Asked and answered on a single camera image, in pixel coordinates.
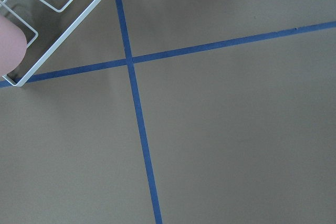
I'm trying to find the salmon pink cup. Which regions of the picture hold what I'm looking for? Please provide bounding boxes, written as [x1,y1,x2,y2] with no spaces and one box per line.
[1,16,27,76]

